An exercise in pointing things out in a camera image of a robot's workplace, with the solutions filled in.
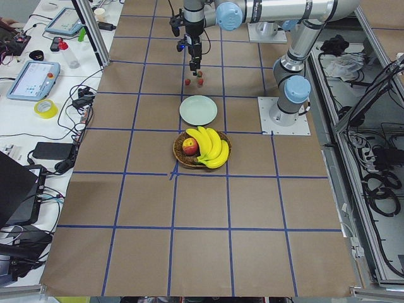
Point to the yellow tape roll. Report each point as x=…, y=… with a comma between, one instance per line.
x=46, y=109

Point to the teach pendant far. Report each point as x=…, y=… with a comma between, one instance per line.
x=66, y=23

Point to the black laptop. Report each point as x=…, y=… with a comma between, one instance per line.
x=21, y=187

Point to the clear plastic bottle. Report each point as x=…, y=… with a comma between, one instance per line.
x=68, y=54

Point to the red apple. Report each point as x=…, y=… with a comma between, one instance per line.
x=190, y=146

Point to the wicker basket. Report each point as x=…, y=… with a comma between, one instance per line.
x=188, y=160

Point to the yellow banana bunch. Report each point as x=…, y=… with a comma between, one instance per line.
x=213, y=150

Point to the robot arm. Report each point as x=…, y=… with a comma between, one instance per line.
x=289, y=70
x=229, y=15

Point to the teach pendant near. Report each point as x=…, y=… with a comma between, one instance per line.
x=35, y=81

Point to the black power adapter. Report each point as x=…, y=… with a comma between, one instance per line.
x=52, y=151

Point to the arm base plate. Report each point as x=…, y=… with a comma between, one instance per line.
x=269, y=32
x=276, y=122

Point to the light green plate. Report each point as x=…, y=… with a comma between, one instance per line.
x=198, y=110

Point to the aluminium profile post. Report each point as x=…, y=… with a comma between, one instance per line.
x=87, y=18

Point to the teach pendant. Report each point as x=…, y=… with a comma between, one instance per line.
x=66, y=23
x=35, y=81

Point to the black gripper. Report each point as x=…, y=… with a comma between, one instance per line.
x=194, y=47

